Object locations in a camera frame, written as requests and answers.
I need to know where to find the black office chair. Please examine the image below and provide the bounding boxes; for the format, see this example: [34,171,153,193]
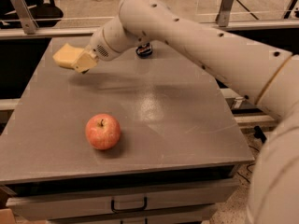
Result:
[0,0,64,29]

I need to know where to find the red apple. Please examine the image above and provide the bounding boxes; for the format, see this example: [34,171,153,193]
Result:
[85,114,121,150]

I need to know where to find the yellow wavy sponge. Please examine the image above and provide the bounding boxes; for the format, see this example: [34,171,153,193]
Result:
[53,43,83,69]

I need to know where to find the right metal railing bracket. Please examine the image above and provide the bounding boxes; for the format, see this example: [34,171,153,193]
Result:
[216,0,234,27]

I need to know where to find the blue soda can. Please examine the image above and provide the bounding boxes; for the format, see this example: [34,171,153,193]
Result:
[135,43,152,58]

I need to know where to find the metal railing bracket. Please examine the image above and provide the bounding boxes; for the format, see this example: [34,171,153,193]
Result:
[10,0,38,35]
[216,0,234,27]

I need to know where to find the black stand leg with caster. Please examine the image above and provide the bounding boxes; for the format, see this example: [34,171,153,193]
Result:
[254,126,267,144]

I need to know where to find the left metal railing bracket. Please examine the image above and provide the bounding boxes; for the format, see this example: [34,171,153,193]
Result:
[10,0,38,35]

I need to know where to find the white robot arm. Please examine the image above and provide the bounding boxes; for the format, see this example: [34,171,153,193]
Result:
[72,0,299,224]

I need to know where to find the black floor cable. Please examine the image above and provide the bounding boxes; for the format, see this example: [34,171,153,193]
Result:
[236,143,261,185]

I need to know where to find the grey drawer with handle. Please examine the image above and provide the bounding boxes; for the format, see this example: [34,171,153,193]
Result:
[7,178,237,224]

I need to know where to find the horizontal metal railing bar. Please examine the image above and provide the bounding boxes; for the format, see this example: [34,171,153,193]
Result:
[0,20,299,40]

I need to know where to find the black drawer handle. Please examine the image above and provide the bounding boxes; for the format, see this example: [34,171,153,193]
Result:
[110,197,148,214]

